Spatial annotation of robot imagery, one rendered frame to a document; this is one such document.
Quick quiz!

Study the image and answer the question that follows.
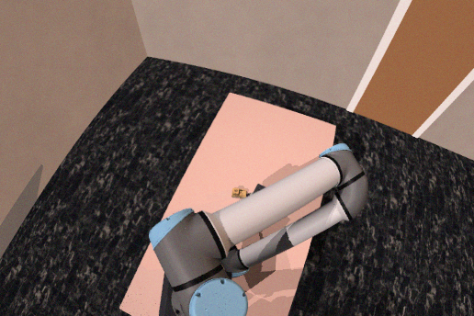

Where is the tan open tray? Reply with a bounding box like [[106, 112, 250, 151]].
[[231, 189, 246, 198]]

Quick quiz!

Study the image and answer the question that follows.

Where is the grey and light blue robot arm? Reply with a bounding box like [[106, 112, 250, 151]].
[[149, 143, 368, 316]]

